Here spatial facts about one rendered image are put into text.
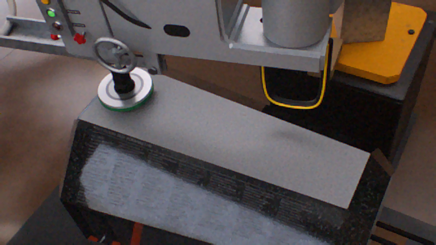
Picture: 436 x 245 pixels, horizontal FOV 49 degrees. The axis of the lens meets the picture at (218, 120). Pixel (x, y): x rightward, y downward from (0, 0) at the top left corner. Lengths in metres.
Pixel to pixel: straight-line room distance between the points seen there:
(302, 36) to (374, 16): 0.77
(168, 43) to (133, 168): 0.54
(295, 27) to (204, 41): 0.28
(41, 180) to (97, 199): 1.04
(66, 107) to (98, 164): 1.38
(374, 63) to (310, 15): 0.80
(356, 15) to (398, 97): 0.37
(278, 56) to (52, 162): 1.88
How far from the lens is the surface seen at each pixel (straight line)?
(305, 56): 1.40
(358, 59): 2.10
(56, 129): 3.15
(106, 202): 1.91
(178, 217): 1.76
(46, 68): 3.60
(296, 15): 1.32
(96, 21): 1.55
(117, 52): 1.53
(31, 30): 2.00
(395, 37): 2.22
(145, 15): 1.46
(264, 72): 1.59
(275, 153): 1.67
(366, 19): 2.10
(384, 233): 2.35
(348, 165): 1.66
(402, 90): 2.06
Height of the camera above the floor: 2.19
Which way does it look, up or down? 49 degrees down
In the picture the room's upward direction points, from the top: 9 degrees counter-clockwise
